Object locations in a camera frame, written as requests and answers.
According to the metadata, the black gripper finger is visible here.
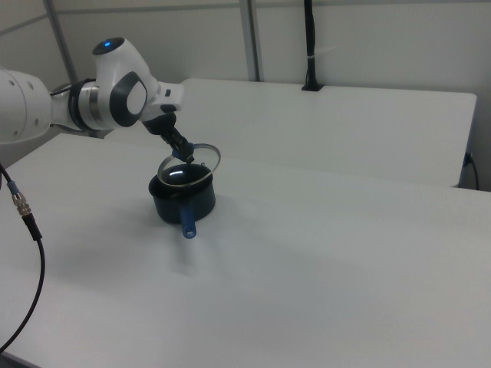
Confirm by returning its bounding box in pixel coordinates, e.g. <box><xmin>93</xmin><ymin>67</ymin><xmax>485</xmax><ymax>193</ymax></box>
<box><xmin>170</xmin><ymin>128</ymin><xmax>195</xmax><ymax>164</ymax></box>
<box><xmin>161</xmin><ymin>130</ymin><xmax>181</xmax><ymax>155</ymax></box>

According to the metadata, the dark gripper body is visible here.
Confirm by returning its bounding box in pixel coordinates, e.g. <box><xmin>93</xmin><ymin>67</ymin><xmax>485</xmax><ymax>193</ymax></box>
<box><xmin>142</xmin><ymin>112</ymin><xmax>178</xmax><ymax>136</ymax></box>

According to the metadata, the glass lid with blue knob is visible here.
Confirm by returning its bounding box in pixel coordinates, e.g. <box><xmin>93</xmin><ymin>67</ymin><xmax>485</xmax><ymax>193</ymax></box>
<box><xmin>157</xmin><ymin>142</ymin><xmax>222</xmax><ymax>189</ymax></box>

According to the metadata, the white adjacent table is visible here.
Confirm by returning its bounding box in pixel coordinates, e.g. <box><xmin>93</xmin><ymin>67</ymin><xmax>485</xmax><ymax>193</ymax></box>
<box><xmin>103</xmin><ymin>78</ymin><xmax>477</xmax><ymax>189</ymax></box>

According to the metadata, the black pole with clamp base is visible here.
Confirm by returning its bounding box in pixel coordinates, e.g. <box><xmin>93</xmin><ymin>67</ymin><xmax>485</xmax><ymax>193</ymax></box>
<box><xmin>301</xmin><ymin>0</ymin><xmax>326</xmax><ymax>92</ymax></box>

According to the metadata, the dark saucepan with blue handle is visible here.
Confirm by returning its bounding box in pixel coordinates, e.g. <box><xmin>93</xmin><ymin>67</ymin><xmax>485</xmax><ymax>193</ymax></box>
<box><xmin>147</xmin><ymin>163</ymin><xmax>216</xmax><ymax>241</ymax></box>

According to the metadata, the grey partition post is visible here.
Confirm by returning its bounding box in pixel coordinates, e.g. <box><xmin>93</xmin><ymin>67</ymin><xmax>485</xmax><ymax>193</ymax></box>
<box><xmin>240</xmin><ymin>0</ymin><xmax>262</xmax><ymax>82</ymax></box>
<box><xmin>44</xmin><ymin>0</ymin><xmax>78</xmax><ymax>84</ymax></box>

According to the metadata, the black cable with metal connector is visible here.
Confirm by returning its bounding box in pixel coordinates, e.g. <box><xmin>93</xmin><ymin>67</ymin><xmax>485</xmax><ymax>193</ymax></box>
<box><xmin>0</xmin><ymin>160</ymin><xmax>46</xmax><ymax>356</ymax></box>

